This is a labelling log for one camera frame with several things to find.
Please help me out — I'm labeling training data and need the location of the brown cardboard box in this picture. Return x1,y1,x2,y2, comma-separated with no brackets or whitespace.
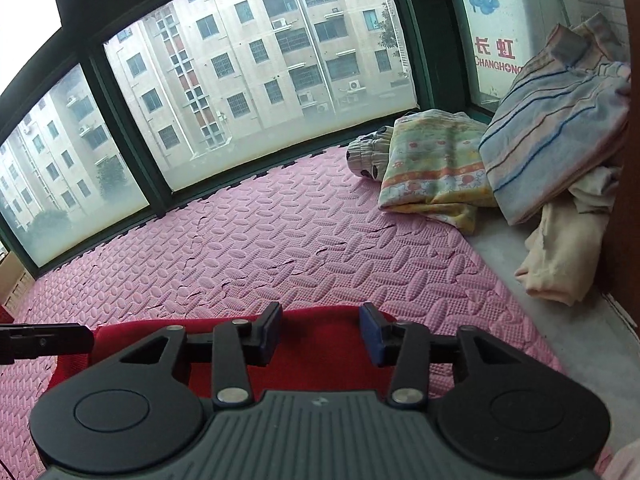
0,252,35,318

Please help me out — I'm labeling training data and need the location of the cream crumpled cloth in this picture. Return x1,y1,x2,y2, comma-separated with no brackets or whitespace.
514,166,622,307

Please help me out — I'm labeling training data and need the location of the panda print cloth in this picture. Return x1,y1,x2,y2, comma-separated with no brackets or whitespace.
346,126,394,182

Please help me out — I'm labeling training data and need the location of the red knit sweater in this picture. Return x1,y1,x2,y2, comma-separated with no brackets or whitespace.
48,306,393,396

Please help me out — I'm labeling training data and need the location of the yellow floral folded cloth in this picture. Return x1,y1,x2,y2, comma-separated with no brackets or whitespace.
378,110,497,235

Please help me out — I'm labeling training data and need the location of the blue striped folded cloth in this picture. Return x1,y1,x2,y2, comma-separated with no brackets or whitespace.
478,13,631,226

